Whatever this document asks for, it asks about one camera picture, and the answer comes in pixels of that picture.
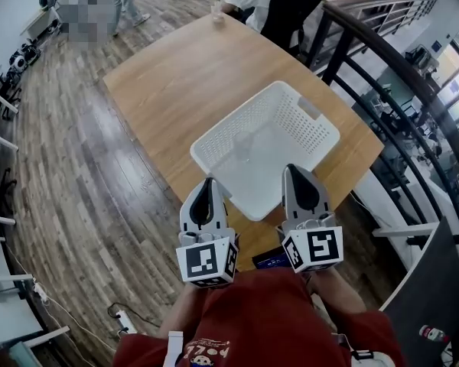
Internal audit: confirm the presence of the black device with blue screen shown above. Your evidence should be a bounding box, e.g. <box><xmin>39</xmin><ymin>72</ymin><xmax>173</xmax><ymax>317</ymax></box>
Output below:
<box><xmin>251</xmin><ymin>251</ymin><xmax>288</xmax><ymax>271</ymax></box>

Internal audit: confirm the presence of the person's right forearm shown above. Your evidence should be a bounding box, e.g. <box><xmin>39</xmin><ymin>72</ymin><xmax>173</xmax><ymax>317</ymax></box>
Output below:
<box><xmin>308</xmin><ymin>270</ymin><xmax>369</xmax><ymax>316</ymax></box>

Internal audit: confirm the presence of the white round device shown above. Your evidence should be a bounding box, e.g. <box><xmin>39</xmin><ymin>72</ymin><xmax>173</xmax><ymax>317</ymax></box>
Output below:
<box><xmin>8</xmin><ymin>50</ymin><xmax>28</xmax><ymax>73</ymax></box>

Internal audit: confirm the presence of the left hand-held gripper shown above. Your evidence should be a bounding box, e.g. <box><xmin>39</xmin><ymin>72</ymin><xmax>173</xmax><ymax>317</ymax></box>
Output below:
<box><xmin>175</xmin><ymin>177</ymin><xmax>240</xmax><ymax>290</ymax></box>

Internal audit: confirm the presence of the wooden table with white legs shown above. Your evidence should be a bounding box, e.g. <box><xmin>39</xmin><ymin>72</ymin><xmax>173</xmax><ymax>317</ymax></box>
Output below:
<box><xmin>102</xmin><ymin>11</ymin><xmax>441</xmax><ymax>274</ymax></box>

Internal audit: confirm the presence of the clear glass cup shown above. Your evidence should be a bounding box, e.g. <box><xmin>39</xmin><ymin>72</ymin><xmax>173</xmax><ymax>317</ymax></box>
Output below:
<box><xmin>232</xmin><ymin>127</ymin><xmax>271</xmax><ymax>165</ymax></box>

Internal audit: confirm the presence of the black mesh office chair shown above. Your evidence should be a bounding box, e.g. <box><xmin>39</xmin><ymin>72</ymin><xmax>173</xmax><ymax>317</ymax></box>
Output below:
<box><xmin>259</xmin><ymin>0</ymin><xmax>331</xmax><ymax>60</ymax></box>

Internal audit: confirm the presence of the white power strip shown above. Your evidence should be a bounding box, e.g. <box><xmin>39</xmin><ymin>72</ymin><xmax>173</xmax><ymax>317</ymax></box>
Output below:
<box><xmin>116</xmin><ymin>309</ymin><xmax>138</xmax><ymax>335</ymax></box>

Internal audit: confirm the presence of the clear bottle with red label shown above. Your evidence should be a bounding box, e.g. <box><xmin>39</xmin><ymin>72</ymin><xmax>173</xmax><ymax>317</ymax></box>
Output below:
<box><xmin>418</xmin><ymin>323</ymin><xmax>451</xmax><ymax>345</ymax></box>

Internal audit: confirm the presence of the person's left forearm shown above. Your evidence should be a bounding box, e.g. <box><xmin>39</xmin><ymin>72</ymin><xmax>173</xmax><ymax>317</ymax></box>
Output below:
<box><xmin>155</xmin><ymin>285</ymin><xmax>202</xmax><ymax>340</ymax></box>

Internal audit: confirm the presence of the white perforated plastic basket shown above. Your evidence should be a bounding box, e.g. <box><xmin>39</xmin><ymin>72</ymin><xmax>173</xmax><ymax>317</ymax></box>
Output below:
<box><xmin>190</xmin><ymin>80</ymin><xmax>342</xmax><ymax>222</ymax></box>

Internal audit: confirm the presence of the white strap clip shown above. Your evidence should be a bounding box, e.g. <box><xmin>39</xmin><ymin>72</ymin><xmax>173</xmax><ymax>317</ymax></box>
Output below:
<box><xmin>167</xmin><ymin>330</ymin><xmax>184</xmax><ymax>367</ymax></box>

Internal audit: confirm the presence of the black power cable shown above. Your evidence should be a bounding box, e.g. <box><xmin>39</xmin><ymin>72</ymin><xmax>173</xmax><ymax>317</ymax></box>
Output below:
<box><xmin>106</xmin><ymin>301</ymin><xmax>161</xmax><ymax>328</ymax></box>

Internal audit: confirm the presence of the black stair railing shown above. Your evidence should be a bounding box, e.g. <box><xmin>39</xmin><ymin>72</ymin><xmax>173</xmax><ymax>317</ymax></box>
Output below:
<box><xmin>304</xmin><ymin>0</ymin><xmax>459</xmax><ymax>305</ymax></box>

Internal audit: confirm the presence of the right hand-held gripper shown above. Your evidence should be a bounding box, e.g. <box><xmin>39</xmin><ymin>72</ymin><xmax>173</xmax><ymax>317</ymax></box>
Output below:
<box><xmin>281</xmin><ymin>163</ymin><xmax>345</xmax><ymax>274</ymax></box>

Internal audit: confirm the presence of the white floor cable with adapter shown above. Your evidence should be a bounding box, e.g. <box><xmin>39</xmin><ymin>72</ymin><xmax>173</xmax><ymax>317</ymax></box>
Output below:
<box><xmin>5</xmin><ymin>242</ymin><xmax>118</xmax><ymax>353</ymax></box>

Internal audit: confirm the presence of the small glass vase with plant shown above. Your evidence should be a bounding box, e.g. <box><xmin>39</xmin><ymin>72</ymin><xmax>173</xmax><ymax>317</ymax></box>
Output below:
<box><xmin>209</xmin><ymin>0</ymin><xmax>226</xmax><ymax>25</ymax></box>

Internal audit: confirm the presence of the person's red shirt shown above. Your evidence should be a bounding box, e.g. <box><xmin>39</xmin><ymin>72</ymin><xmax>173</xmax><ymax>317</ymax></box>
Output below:
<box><xmin>112</xmin><ymin>268</ymin><xmax>407</xmax><ymax>367</ymax></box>

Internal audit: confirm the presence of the dark grey desk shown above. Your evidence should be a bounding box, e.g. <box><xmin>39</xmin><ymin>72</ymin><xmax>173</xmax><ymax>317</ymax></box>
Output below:
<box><xmin>377</xmin><ymin>215</ymin><xmax>459</xmax><ymax>367</ymax></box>

